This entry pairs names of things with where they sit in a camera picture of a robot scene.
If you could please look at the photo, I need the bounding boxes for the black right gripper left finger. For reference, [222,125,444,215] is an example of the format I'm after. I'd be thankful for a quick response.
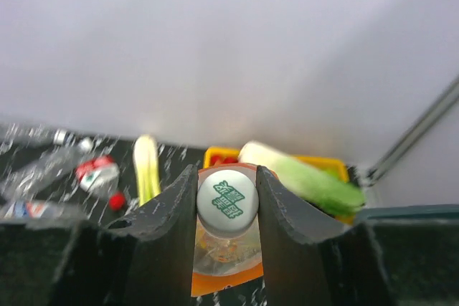
[1,166,198,305]

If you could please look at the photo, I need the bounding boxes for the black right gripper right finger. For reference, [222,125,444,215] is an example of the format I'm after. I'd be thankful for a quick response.
[256,165,459,306]

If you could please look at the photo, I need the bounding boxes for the orange label juice bottle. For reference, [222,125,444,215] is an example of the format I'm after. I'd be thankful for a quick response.
[191,163,263,297]

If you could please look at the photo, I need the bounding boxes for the dark green plastic bin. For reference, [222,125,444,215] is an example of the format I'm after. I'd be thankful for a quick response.
[352,204,458,228]

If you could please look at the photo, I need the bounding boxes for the napa cabbage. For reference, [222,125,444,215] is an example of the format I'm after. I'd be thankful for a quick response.
[238,141,365,216]

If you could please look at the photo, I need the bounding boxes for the red label crushed bottle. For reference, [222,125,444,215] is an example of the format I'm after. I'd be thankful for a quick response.
[75,156,126,211]

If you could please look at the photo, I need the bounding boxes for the yellow plastic tray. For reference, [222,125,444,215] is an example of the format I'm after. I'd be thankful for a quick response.
[203,146,359,224]

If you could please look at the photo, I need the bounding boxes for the celery stalk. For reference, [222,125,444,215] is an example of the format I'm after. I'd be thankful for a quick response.
[133,135,161,206]

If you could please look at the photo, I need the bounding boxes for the red strawberries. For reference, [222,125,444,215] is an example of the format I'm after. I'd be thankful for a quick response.
[210,155,238,166]

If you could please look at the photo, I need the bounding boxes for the clear bottle blue red label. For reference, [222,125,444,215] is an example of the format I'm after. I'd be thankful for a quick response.
[1,199,88,220]

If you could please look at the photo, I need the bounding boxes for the clear crushed bottle middle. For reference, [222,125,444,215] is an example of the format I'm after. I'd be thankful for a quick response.
[1,138,93,201]

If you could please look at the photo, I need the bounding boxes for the clear bottle back row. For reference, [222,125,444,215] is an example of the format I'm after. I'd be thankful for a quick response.
[1,123,76,154]

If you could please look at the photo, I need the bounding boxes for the aluminium frame post right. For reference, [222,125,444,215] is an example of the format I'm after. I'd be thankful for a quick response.
[366,76,458,186]

